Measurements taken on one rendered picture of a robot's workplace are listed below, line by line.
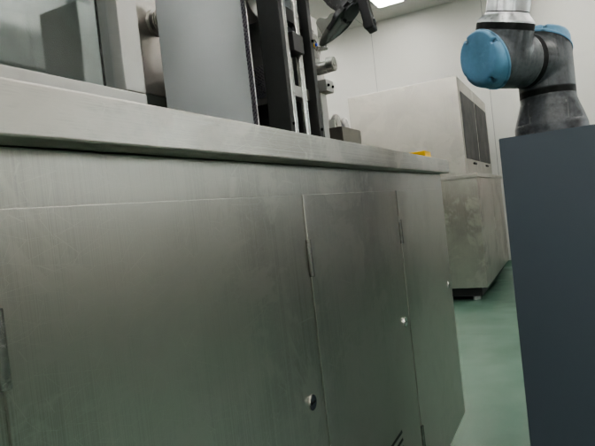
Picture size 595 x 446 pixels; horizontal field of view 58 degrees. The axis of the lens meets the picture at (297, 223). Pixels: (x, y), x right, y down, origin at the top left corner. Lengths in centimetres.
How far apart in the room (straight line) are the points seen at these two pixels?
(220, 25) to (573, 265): 93
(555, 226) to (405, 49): 516
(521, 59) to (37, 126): 99
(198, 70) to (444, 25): 506
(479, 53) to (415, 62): 502
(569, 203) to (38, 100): 105
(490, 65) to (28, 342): 100
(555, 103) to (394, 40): 512
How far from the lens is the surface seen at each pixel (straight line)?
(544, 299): 128
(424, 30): 629
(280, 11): 117
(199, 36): 136
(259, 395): 68
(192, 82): 135
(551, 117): 128
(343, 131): 164
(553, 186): 125
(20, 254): 43
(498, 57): 119
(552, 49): 131
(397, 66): 628
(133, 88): 60
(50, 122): 43
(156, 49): 156
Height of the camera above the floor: 79
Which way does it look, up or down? 1 degrees down
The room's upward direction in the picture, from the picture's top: 6 degrees counter-clockwise
